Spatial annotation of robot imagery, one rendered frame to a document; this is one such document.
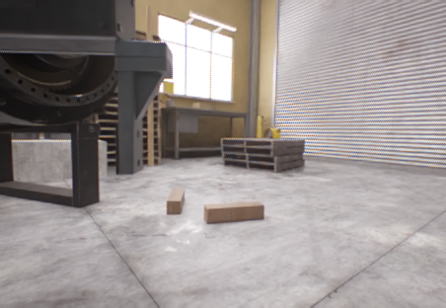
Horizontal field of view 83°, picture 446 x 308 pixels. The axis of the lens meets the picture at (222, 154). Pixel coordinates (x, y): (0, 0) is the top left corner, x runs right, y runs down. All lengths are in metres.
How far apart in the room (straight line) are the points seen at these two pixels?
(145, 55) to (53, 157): 3.28
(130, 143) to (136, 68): 0.06
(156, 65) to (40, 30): 0.08
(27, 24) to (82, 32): 0.04
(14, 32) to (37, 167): 3.24
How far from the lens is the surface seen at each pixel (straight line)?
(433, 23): 5.74
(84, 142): 2.14
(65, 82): 0.93
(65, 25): 0.23
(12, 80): 0.76
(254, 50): 7.66
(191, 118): 5.58
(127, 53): 0.22
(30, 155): 3.45
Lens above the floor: 0.58
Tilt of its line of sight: 5 degrees down
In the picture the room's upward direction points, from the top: 1 degrees clockwise
